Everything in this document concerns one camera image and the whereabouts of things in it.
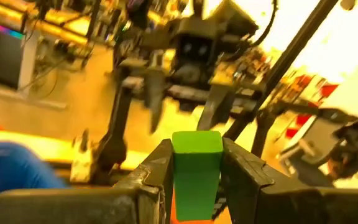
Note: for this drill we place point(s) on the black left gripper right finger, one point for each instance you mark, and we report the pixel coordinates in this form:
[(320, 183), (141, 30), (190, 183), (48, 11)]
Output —
[(259, 202)]

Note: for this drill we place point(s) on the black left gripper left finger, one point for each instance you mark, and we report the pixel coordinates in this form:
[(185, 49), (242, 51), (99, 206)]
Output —
[(135, 202)]

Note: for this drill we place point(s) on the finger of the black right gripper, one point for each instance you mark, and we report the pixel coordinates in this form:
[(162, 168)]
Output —
[(155, 93), (216, 109)]

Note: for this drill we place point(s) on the orange plastic basket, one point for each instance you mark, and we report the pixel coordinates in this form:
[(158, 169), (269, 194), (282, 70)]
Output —
[(173, 214)]

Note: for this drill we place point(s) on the green wooden block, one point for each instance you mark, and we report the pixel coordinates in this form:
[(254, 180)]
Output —
[(197, 174)]

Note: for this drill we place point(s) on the large blue plastic bin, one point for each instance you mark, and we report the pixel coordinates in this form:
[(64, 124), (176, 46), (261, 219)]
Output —
[(11, 165)]

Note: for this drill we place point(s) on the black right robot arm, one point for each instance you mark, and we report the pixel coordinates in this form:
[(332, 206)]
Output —
[(117, 124)]

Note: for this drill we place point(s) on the black equipment on stand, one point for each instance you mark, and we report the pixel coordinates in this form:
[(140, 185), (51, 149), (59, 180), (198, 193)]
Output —
[(353, 140)]

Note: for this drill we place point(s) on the red shelving rack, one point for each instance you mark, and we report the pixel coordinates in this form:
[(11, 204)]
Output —
[(328, 90)]

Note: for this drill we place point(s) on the dark box with coloured strip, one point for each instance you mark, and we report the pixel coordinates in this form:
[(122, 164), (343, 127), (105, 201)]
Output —
[(2, 56)]

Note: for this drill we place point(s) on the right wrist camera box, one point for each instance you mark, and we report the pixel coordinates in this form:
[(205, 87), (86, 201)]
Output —
[(196, 43)]

